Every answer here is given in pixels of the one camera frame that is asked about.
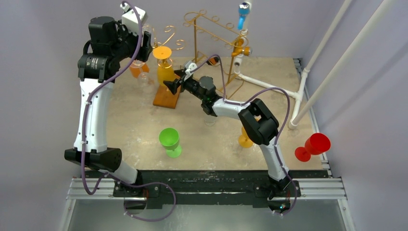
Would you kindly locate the gold rectangular wire rack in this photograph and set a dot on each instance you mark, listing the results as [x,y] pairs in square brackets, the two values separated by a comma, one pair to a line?
[207,27]

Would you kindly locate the red plastic goblet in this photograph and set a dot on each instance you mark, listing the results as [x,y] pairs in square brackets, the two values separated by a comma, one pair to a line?
[316,144]

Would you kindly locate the tall clear flute glass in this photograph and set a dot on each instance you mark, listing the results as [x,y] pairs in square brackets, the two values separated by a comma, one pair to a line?
[148,28]

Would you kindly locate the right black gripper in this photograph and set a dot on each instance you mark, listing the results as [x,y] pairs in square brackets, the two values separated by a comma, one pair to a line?
[181,83]

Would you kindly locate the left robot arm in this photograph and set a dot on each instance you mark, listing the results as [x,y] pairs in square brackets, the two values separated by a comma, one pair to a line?
[111,41]

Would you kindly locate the orange pipe fitting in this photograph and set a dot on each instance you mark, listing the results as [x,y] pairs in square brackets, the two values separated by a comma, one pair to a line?
[240,47]

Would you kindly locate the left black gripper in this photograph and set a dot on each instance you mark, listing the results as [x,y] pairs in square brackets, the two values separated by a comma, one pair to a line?
[145,47]

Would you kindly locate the yellow goblet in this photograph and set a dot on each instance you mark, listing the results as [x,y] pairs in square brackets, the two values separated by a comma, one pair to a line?
[165,70]
[243,140]

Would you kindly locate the clear glass front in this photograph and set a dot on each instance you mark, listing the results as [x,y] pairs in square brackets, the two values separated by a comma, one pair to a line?
[145,82]

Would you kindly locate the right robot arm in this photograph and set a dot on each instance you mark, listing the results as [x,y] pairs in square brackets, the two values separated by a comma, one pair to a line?
[260,125]

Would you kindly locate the yellow goblet front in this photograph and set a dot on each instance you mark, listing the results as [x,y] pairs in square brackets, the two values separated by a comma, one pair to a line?
[243,140]

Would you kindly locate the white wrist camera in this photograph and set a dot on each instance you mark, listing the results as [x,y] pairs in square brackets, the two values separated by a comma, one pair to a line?
[190,67]
[129,18]

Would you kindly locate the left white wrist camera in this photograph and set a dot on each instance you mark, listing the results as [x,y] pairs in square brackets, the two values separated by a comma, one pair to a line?
[129,18]

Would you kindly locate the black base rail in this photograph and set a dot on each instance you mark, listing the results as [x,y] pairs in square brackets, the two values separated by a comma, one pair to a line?
[221,187]

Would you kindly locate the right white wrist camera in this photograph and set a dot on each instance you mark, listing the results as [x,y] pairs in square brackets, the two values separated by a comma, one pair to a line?
[190,67]

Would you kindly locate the orange plastic goblet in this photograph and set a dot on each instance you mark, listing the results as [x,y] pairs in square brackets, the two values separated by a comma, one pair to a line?
[137,67]

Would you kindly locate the small orange black object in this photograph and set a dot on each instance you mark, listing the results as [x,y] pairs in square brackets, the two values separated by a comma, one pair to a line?
[213,61]

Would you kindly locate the white pvc pipe frame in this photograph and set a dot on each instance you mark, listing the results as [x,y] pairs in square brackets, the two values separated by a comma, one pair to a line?
[347,73]

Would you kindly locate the green plastic goblet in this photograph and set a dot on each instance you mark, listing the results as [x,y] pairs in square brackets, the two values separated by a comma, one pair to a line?
[169,139]

